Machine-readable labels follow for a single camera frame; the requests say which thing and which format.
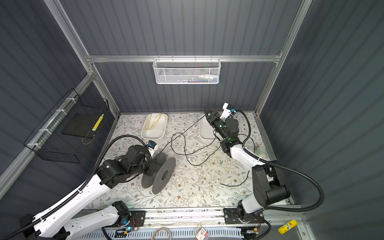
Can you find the black cable spool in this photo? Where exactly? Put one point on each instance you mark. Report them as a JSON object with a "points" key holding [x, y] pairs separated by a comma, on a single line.
{"points": [[162, 176]]}

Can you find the left white tray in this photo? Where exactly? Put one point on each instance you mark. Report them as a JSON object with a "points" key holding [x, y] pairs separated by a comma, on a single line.
{"points": [[156, 133]]}

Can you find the black wire basket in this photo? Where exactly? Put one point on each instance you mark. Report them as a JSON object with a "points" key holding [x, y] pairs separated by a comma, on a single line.
{"points": [[51, 145]]}

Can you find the yellow glue bottle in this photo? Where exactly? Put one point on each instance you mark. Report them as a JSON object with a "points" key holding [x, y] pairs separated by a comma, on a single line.
{"points": [[287, 227]]}

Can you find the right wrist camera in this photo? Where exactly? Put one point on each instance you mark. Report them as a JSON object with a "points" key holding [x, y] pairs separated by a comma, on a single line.
{"points": [[228, 111]]}

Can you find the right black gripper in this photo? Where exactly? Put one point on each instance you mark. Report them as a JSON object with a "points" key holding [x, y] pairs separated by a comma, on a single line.
{"points": [[214, 119]]}

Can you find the yellow rubber bands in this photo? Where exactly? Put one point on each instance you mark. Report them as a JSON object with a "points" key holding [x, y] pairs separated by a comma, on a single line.
{"points": [[153, 120]]}

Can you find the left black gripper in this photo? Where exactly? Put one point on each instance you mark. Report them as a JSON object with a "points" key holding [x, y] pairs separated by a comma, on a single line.
{"points": [[152, 164]]}

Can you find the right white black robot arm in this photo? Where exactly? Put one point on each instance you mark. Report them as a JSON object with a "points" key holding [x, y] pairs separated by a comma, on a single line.
{"points": [[269, 181]]}

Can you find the right white tray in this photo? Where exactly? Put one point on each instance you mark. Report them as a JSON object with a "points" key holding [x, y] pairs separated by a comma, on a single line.
{"points": [[206, 131]]}

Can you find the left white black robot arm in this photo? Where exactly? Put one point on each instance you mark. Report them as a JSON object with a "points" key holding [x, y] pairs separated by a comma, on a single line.
{"points": [[58, 223]]}

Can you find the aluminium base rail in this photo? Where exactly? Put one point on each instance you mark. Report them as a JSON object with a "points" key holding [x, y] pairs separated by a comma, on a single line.
{"points": [[208, 217]]}

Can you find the white wire mesh basket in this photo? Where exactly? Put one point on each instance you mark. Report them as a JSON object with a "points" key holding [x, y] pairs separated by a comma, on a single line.
{"points": [[187, 71]]}

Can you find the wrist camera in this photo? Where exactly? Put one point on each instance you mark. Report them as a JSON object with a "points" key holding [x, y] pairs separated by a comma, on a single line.
{"points": [[228, 111], [152, 147]]}

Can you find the white tray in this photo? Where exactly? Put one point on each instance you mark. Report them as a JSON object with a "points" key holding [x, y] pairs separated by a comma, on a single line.
{"points": [[156, 133], [206, 131]]}

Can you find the small plastic packet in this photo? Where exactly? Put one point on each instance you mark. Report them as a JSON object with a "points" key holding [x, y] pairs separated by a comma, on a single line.
{"points": [[200, 233]]}

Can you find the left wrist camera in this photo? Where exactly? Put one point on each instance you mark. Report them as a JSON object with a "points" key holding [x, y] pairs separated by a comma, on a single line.
{"points": [[152, 147]]}

